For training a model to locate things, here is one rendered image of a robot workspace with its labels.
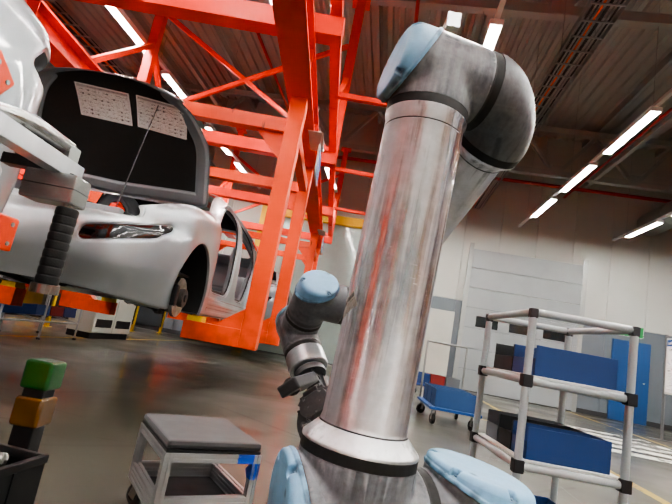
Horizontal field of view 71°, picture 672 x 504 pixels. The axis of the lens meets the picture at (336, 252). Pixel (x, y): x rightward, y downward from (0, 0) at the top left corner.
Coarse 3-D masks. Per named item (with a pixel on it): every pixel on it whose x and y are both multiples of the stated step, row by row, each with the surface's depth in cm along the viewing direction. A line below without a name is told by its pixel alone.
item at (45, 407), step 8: (16, 400) 64; (24, 400) 64; (32, 400) 64; (40, 400) 65; (48, 400) 66; (56, 400) 68; (16, 408) 64; (24, 408) 64; (32, 408) 64; (40, 408) 64; (48, 408) 66; (16, 416) 64; (24, 416) 64; (32, 416) 64; (40, 416) 65; (48, 416) 66; (16, 424) 64; (24, 424) 64; (32, 424) 64; (40, 424) 65
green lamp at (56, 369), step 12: (36, 360) 66; (48, 360) 67; (24, 372) 65; (36, 372) 65; (48, 372) 65; (60, 372) 68; (24, 384) 65; (36, 384) 65; (48, 384) 65; (60, 384) 68
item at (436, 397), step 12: (432, 384) 627; (420, 396) 631; (432, 396) 561; (444, 396) 543; (456, 396) 543; (468, 396) 542; (420, 408) 621; (432, 408) 536; (444, 408) 539; (456, 408) 540; (468, 408) 540; (432, 420) 538
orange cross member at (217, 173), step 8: (216, 168) 648; (216, 176) 646; (224, 176) 647; (232, 176) 647; (240, 176) 647; (248, 176) 647; (256, 176) 647; (264, 176) 648; (248, 184) 653; (256, 184) 646; (264, 184) 646; (296, 184) 646; (288, 200) 648
